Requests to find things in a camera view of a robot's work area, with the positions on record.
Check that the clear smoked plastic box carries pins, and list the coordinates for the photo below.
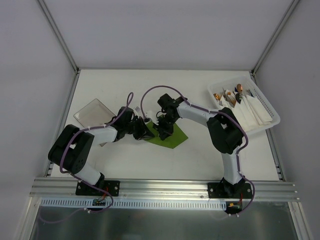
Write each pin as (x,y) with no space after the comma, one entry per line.
(96,114)

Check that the right frame post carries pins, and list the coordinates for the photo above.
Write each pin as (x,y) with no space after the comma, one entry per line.
(276,33)

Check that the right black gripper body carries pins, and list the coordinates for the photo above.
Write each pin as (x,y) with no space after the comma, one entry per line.
(164,127)

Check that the aluminium rail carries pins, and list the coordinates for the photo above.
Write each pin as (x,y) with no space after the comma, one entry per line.
(152,189)

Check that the frame post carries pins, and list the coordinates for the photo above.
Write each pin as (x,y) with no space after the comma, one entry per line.
(57,33)
(276,33)

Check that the white rolled napkin bundle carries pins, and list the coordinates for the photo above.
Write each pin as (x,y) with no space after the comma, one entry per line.
(258,110)

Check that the copper fork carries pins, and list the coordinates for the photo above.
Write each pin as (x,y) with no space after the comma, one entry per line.
(232,98)

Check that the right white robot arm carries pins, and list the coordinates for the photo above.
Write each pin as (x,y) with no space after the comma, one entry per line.
(224,129)

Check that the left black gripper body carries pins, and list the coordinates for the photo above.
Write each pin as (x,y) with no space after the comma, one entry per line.
(139,128)

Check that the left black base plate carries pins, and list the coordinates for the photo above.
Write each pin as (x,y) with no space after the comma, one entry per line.
(97,188)

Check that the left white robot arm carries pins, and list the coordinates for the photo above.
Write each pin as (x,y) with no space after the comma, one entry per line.
(72,147)

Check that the copper spoon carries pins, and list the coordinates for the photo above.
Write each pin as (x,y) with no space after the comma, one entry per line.
(239,88)

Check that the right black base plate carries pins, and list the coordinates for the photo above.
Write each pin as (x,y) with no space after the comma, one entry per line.
(223,190)

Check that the left frame post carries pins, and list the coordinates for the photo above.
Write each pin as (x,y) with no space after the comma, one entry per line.
(57,33)

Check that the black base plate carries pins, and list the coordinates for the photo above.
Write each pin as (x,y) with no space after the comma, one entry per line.
(223,190)
(97,188)

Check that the white plastic basket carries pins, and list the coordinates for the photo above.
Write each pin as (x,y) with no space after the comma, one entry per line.
(219,91)

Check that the green paper napkin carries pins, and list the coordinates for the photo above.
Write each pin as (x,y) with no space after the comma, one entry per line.
(171,142)

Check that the white slotted cable duct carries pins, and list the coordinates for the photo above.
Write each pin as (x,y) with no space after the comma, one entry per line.
(153,204)

